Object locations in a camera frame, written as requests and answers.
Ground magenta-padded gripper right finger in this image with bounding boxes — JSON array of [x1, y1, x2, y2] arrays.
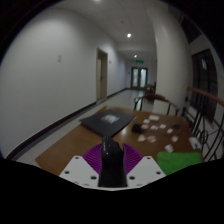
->
[[121, 143, 167, 188]]

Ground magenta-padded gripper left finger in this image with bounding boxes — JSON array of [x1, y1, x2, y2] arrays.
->
[[59, 143, 105, 188]]

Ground black mouse pad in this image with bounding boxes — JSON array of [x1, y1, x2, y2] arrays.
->
[[79, 109, 137, 137]]

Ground small white tag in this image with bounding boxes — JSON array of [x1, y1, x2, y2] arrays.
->
[[164, 144, 175, 154]]

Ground green cloth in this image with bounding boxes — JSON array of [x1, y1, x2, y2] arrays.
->
[[156, 151, 204, 176]]

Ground small black box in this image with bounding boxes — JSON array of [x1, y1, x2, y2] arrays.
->
[[131, 123, 144, 134]]

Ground beige card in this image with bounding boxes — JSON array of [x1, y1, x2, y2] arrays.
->
[[148, 114, 161, 122]]

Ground wooden armchair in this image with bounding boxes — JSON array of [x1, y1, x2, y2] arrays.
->
[[133, 92, 181, 117]]

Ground metal railing with wooden handrail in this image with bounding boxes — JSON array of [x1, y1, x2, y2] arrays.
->
[[181, 86, 224, 163]]

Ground glass double door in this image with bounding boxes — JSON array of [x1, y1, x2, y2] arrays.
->
[[130, 66, 149, 90]]

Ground side doorway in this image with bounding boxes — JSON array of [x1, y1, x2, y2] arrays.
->
[[95, 47, 109, 102]]

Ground dark window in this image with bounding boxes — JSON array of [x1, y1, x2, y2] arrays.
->
[[191, 48, 220, 123]]

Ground ceiling lights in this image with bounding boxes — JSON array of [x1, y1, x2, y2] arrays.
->
[[92, 0, 139, 59]]

